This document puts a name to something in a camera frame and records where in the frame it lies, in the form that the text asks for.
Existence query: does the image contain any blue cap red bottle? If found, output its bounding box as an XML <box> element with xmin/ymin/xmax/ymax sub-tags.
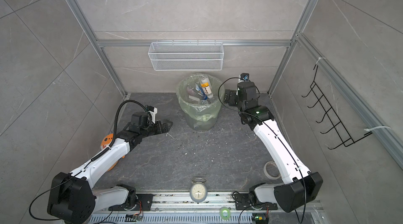
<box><xmin>186</xmin><ymin>85</ymin><xmax>199</xmax><ymax>99</ymax></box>

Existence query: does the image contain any orange label white cap bottle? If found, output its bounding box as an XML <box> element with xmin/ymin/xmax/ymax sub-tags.
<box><xmin>199</xmin><ymin>75</ymin><xmax>214</xmax><ymax>99</ymax></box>

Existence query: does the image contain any green blue label bottle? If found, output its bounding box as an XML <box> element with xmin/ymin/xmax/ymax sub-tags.
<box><xmin>195</xmin><ymin>83</ymin><xmax>208</xmax><ymax>100</ymax></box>

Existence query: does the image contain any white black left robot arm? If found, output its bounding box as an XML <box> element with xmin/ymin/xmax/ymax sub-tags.
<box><xmin>47</xmin><ymin>100</ymin><xmax>173</xmax><ymax>224</ymax></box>

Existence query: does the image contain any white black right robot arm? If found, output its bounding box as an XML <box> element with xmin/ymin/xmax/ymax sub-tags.
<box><xmin>218</xmin><ymin>73</ymin><xmax>323</xmax><ymax>213</ymax></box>

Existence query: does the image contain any green lined trash bin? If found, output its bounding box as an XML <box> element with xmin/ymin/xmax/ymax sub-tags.
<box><xmin>176</xmin><ymin>73</ymin><xmax>224</xmax><ymax>132</ymax></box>

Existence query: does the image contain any orange shark plush toy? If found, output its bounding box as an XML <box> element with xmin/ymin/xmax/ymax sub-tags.
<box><xmin>100</xmin><ymin>134</ymin><xmax>130</xmax><ymax>172</ymax></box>

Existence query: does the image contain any round analog clock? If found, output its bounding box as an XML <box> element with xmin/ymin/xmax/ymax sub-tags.
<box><xmin>190</xmin><ymin>177</ymin><xmax>208</xmax><ymax>204</ymax></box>

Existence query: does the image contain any beige masking tape roll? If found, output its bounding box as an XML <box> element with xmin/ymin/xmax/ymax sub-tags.
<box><xmin>263</xmin><ymin>161</ymin><xmax>281</xmax><ymax>181</ymax></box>

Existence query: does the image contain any green tape roll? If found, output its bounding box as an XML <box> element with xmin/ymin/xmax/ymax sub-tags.
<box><xmin>219</xmin><ymin>207</ymin><xmax>231</xmax><ymax>221</ymax></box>

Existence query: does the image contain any white wire mesh basket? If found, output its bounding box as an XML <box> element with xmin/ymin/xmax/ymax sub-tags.
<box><xmin>148</xmin><ymin>42</ymin><xmax>224</xmax><ymax>71</ymax></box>

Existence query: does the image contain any black wire hook rack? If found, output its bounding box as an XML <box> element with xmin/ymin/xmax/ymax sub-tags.
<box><xmin>301</xmin><ymin>65</ymin><xmax>373</xmax><ymax>150</ymax></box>

